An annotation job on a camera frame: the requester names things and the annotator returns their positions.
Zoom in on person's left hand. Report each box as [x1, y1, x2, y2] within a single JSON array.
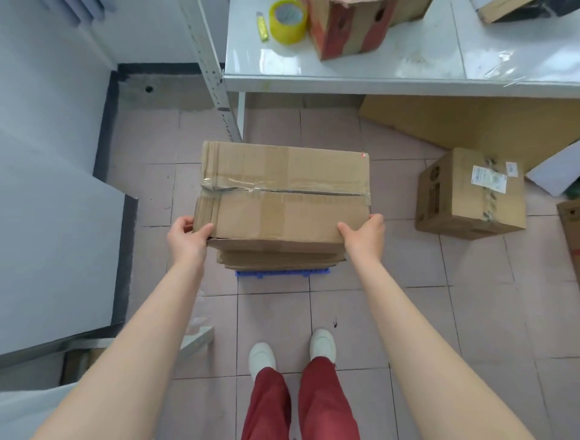
[[166, 216, 214, 267]]

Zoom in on person's right hand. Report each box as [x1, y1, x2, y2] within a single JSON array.
[[337, 213, 386, 264]]

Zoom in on taped brown cardboard box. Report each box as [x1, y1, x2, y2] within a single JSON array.
[[193, 141, 372, 242]]

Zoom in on person's left forearm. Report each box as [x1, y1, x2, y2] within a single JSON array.
[[32, 258, 208, 440]]

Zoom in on person's right forearm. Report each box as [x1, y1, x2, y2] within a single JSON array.
[[346, 254, 535, 440]]

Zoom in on stack of flattened cardboard boxes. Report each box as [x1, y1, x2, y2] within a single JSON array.
[[207, 238, 348, 272]]

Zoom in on blue plastic pallet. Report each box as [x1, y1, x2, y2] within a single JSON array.
[[235, 267, 330, 280]]

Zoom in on person's right white shoe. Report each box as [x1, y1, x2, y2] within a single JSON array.
[[309, 328, 337, 364]]

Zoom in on person's white shoe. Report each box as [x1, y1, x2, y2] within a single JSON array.
[[248, 342, 277, 380], [309, 328, 337, 364]]

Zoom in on small labelled cardboard box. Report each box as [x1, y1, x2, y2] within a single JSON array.
[[415, 147, 527, 241]]

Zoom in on person's left white shoe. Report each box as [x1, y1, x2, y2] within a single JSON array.
[[248, 342, 277, 380]]

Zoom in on large flat cardboard sheet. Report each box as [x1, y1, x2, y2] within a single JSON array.
[[359, 95, 580, 173]]

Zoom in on person's red trousers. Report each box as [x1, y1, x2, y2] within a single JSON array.
[[241, 356, 361, 440]]

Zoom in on white table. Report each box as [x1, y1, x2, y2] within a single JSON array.
[[223, 0, 580, 142]]

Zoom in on red and brown cardboard box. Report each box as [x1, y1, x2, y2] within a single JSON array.
[[306, 0, 433, 61]]

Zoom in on white paper sheet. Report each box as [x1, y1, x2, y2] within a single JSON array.
[[526, 140, 580, 197]]

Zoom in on yellow packing tape roll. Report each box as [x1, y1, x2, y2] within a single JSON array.
[[269, 0, 309, 45]]

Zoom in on cardboard box with red print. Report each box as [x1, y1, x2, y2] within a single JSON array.
[[556, 199, 580, 283]]

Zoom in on open brown cardboard box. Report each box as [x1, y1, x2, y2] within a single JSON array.
[[471, 0, 580, 25]]

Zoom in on white metal shelf post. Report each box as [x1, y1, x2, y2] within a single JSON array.
[[179, 0, 243, 143]]

